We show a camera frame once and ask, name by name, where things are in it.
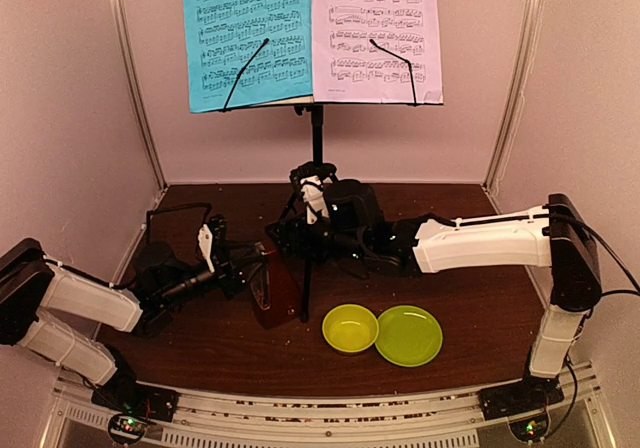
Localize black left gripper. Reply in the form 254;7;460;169
160;239;267;309

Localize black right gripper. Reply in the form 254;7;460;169
264;211;367;265

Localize brown wooden metronome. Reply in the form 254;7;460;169
253;241;302;329

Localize black perforated music stand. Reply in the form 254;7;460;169
220;38;417;323

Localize white sheet music page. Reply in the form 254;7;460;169
311;0;444;106

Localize blue sheet music page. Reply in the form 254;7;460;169
183;0;313;113

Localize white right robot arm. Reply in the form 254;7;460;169
266;177;603;410

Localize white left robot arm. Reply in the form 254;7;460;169
1;236;272;412

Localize lime green bowl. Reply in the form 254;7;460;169
322;304;380;355

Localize lime green plate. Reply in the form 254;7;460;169
374;305;444;368

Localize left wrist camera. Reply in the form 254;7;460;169
197;214;227;273

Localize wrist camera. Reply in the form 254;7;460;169
197;214;227;273
289;161;337;225

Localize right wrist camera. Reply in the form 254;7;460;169
289;161;337;225

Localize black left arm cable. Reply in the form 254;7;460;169
112;202;214;289

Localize aluminium front rail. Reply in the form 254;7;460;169
37;368;617;447

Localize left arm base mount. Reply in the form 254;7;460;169
91;384;179;446

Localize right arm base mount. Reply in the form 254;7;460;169
478;381;564;444

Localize right aluminium frame post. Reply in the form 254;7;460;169
484;0;543;196

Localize aluminium frame post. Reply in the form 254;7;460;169
109;0;168;190
484;0;543;196

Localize left aluminium frame post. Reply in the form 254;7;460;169
109;0;168;190

